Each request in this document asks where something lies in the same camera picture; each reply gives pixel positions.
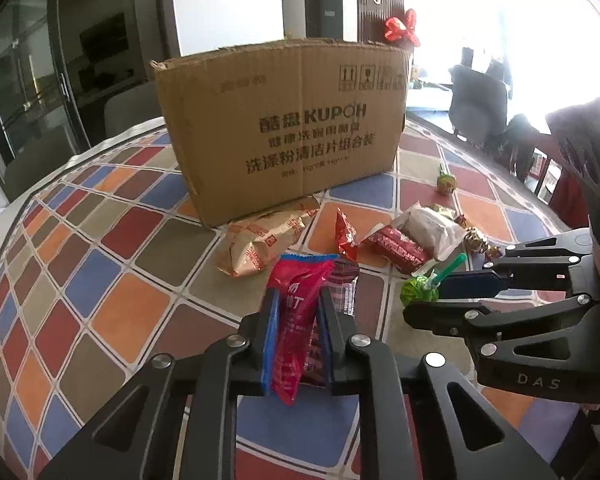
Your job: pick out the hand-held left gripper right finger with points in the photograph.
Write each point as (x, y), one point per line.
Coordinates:
(326, 350)

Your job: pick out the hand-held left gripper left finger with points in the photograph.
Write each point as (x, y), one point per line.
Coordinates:
(271, 340)

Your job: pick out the white table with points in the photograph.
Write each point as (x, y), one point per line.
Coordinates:
(430, 100)

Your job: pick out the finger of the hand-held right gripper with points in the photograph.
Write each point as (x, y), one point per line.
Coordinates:
(467, 285)
(445, 315)

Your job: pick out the white snack packet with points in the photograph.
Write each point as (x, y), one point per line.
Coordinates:
(430, 230)

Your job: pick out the small red crinkled packet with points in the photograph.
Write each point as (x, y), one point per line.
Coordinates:
(345, 232)

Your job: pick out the brown cardboard box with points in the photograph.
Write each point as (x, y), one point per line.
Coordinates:
(280, 125)

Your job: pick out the tan orange snack bag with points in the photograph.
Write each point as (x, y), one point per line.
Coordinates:
(260, 242)

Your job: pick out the red bow decoration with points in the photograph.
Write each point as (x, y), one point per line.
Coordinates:
(402, 27)

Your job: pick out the grey dining chair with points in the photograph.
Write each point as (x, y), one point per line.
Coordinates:
(130, 107)
(45, 165)

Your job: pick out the dark grey armchair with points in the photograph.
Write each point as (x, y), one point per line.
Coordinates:
(480, 105)

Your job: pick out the black framed glass door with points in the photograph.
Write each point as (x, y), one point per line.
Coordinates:
(25, 70)

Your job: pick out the small green orange lollipop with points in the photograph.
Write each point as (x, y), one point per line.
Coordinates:
(445, 182)

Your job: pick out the red snack packet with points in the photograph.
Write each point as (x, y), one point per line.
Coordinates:
(295, 320)

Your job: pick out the green lollipop with green stick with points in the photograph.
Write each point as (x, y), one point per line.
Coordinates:
(417, 291)

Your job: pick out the green gold candy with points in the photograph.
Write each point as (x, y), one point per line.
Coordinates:
(443, 210)

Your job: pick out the dark red wafer packet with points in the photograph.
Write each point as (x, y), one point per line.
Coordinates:
(397, 249)

